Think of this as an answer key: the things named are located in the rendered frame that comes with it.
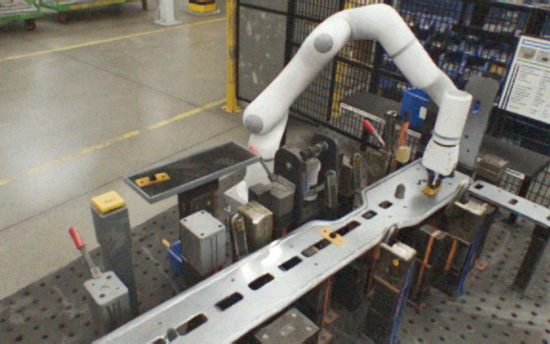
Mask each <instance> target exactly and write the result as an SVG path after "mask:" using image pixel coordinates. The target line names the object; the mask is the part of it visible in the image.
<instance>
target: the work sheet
mask: <svg viewBox="0 0 550 344"><path fill-rule="evenodd" d="M515 65H516V68H515V71H514V74H513V76H512V79H511V83H510V86H509V89H508V92H507V95H506V98H505V101H504V104H503V107H502V109H501V108H500V105H501V102H502V100H503V97H504V94H505V91H506V88H507V85H508V82H509V79H510V76H511V74H512V72H513V69H514V66H515ZM519 65H520V66H519ZM518 66H519V69H518V74H517V76H516V79H515V83H514V86H513V89H512V92H511V95H510V98H509V101H508V104H507V107H506V110H504V106H505V102H506V99H507V97H508V94H509V91H510V88H511V85H512V82H513V79H514V76H515V74H516V71H517V68H518ZM495 109H496V110H499V111H501V112H504V113H507V114H513V115H516V116H520V117H523V118H528V119H531V120H533V121H536V122H539V123H541V124H545V125H548V126H550V38H549V37H544V36H539V35H534V34H530V33H521V32H520V33H519V34H518V39H517V42H516V45H515V48H514V50H513V54H512V57H511V60H510V63H509V66H508V70H507V73H506V76H505V77H504V80H503V83H502V87H501V90H500V93H499V96H498V99H497V105H496V108H495Z"/></svg>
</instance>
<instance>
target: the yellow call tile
mask: <svg viewBox="0 0 550 344"><path fill-rule="evenodd" d="M92 203H93V204H94V205H95V206H96V207H97V208H98V209H99V210H100V211H101V212H102V213H104V212H106V211H109V210H111V209H114V208H117V207H119V206H122V205H124V204H125V201H124V200H123V199H122V198H121V197H120V196H119V195H117V194H116V192H115V191H114V190H113V191H110V192H107V193H105V194H103V195H100V196H97V197H94V198H92Z"/></svg>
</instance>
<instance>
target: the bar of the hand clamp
mask: <svg viewBox="0 0 550 344"><path fill-rule="evenodd" d="M383 116H384V117H385V136H384V152H388V153H390V151H391V154H390V157H392V158H393V157H394V144H395V127H396V122H397V121H400V120H401V119H402V115H401V114H398V115H396V112H394V111H389V112H388V113H386V114H384V115H383ZM390 157H389V159H390Z"/></svg>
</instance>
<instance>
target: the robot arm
mask: <svg viewBox="0 0 550 344"><path fill-rule="evenodd" d="M355 40H377V41H379V42H380V44H381V46H382V48H383V49H385V51H386V52H387V53H388V55H389V56H390V57H391V59H392V60H393V62H394V63H395V64H396V66H397V67H398V68H399V70H400V71H401V72H402V74H403V75H404V76H405V78H406V79H407V80H408V81H409V82H410V83H411V84H412V85H413V86H414V88H416V89H422V90H423V91H425V92H426V93H427V94H428V95H429V96H430V97H431V98H432V99H433V101H434V102H435V103H436V105H437V106H438V107H439V112H438V116H437V119H436V123H435V127H434V130H433V131H432V134H433V137H432V138H431V139H430V141H429V143H428V145H427V148H426V150H425V152H424V155H423V158H422V162H421V165H423V166H424V167H425V169H426V171H427V175H428V180H427V186H430V185H432V184H434V189H437V188H438V187H440V186H441V185H442V181H443V180H444V179H446V178H449V179H452V178H454V177H455V165H456V161H457V155H458V144H459V141H460V137H461V133H462V130H463V126H464V123H465V119H466V117H467V114H468V111H469V107H470V104H471V101H472V97H471V95H469V94H468V93H466V92H463V91H458V90H457V89H456V87H455V86H454V84H453V82H452V81H451V80H450V79H449V78H448V77H447V76H446V75H445V74H444V73H443V72H442V71H440V70H439V69H437V68H436V67H435V65H434V63H433V62H432V61H431V59H430V58H429V56H428V55H427V53H426V52H425V51H424V49H423V48H422V46H420V45H419V43H418V42H417V39H416V38H415V36H414V35H413V33H412V32H411V30H410V29H409V28H408V26H407V25H406V23H405V22H404V21H403V19H402V18H401V17H400V15H399V14H398V13H397V12H396V10H394V9H392V8H391V7H389V6H386V5H382V4H380V5H371V6H367V7H363V8H359V9H351V10H346V11H342V12H339V13H335V14H333V15H332V16H330V17H329V18H328V19H326V20H325V21H324V22H322V23H321V24H320V25H318V26H317V27H316V28H315V29H314V30H313V31H312V34H311V35H310V36H309V37H308V38H307V40H306V41H305V43H304V44H303V46H302V47H301V49H300V51H299V52H297V53H296V54H295V56H294V57H293V58H292V59H291V61H290V62H289V63H288V64H287V65H286V67H285V68H284V69H283V71H282V72H281V73H280V74H279V75H278V77H277V78H276V80H275V81H274V82H273V83H272V84H271V85H270V86H269V87H267V88H266V89H265V90H264V91H263V92H262V93H261V94H260V95H259V96H258V97H257V98H256V99H255V100H254V101H252V102H251V103H250V104H249V105H248V106H247V108H246V109H245V112H244V115H243V123H244V126H245V127H246V130H247V131H248V132H249V133H251V134H250V137H249V140H248V144H247V149H248V148H249V145H251V144H252V145H254V146H255V147H256V149H257V150H258V152H259V153H260V154H261V155H262V157H263V161H264V163H265V164H266V166H267V167H268V169H269V170H270V172H271V173H273V172H274V157H275V153H276V152H277V151H278V147H279V142H280V139H281V136H282V133H283V132H284V129H285V126H286V121H287V116H288V108H289V106H290V105H291V104H292V103H293V102H294V101H295V99H296V98H297V97H298V96H299V95H300V94H301V93H302V92H303V91H304V89H305V88H306V87H308V86H309V85H310V84H311V82H312V80H313V79H314V78H315V77H316V76H317V75H318V74H320V72H321V71H322V70H323V69H324V68H325V67H326V66H327V64H328V63H329V62H330V61H331V59H332V58H333V57H334V56H335V55H336V54H337V53H338V52H339V51H341V50H342V49H343V48H344V47H345V46H346V44H347V43H350V42H351V41H355ZM434 171H435V172H438V173H439V175H438V178H437V179H436V180H435V183H434V178H435V173H434ZM267 176H268V175H267V173H266V172H265V170H264V168H263V166H262V165H261V164H260V162H259V161H258V162H256V163H253V164H251V165H248V166H247V167H246V176H245V178H244V181H243V182H241V183H240V184H239V185H238V188H237V192H238V195H239V197H240V198H241V199H242V200H243V201H245V202H246V203H247V188H248V187H249V186H250V185H255V184H257V183H261V184H263V185H267V184H270V183H271V182H270V180H269V179H268V177H267Z"/></svg>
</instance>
